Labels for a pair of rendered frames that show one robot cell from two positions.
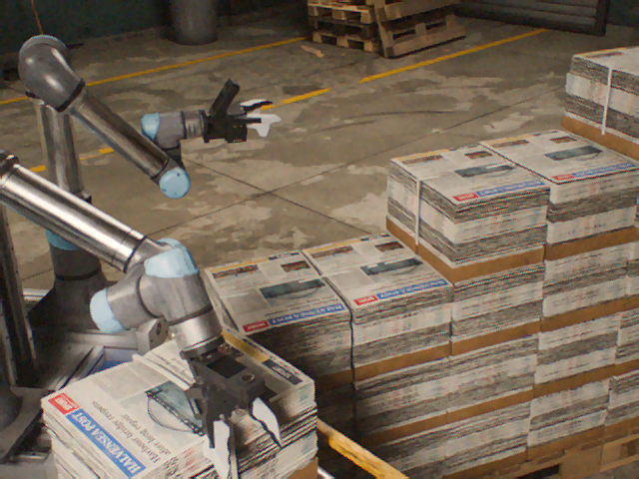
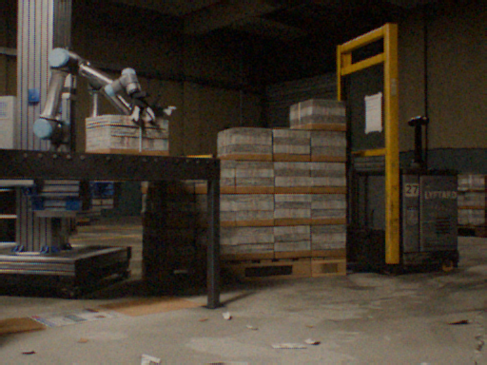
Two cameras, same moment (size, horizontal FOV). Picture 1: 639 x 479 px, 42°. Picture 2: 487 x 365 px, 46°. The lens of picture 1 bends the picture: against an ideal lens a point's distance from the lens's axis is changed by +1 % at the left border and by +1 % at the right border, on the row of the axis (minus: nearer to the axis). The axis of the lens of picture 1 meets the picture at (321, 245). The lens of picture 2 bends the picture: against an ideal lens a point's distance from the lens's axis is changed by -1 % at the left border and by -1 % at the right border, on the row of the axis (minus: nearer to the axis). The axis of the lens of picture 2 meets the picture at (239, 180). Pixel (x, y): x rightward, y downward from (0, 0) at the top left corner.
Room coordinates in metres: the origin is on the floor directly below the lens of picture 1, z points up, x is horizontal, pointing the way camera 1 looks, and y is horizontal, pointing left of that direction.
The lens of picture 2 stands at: (-2.11, -0.47, 0.63)
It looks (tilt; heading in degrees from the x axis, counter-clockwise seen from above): 1 degrees up; 1
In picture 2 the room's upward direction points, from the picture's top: straight up
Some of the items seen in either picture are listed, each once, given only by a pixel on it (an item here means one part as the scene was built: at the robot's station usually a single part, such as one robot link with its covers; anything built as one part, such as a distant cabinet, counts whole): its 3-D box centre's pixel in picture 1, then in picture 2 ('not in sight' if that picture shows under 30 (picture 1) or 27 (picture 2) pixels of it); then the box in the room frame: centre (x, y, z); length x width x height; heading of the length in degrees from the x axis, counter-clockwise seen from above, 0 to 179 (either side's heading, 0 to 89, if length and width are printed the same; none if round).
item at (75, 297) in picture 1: (80, 282); not in sight; (1.89, 0.62, 0.87); 0.15 x 0.15 x 0.10
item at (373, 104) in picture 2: not in sight; (367, 107); (2.51, -1.37, 1.27); 0.57 x 0.01 x 0.65; 22
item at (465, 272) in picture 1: (460, 238); (243, 158); (2.12, -0.40, 0.86); 0.38 x 0.29 x 0.04; 23
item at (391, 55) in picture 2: not in sight; (390, 143); (2.20, -1.48, 0.97); 0.09 x 0.09 x 1.75; 22
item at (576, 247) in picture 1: (549, 219); (281, 159); (2.23, -0.67, 0.86); 0.38 x 0.29 x 0.04; 23
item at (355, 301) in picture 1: (416, 378); (226, 220); (2.07, -0.28, 0.42); 1.17 x 0.39 x 0.83; 112
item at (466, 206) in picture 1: (462, 209); (243, 145); (2.12, -0.40, 0.95); 0.38 x 0.29 x 0.23; 23
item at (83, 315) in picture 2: not in sight; (73, 316); (0.74, 0.42, 0.00); 0.37 x 0.29 x 0.01; 133
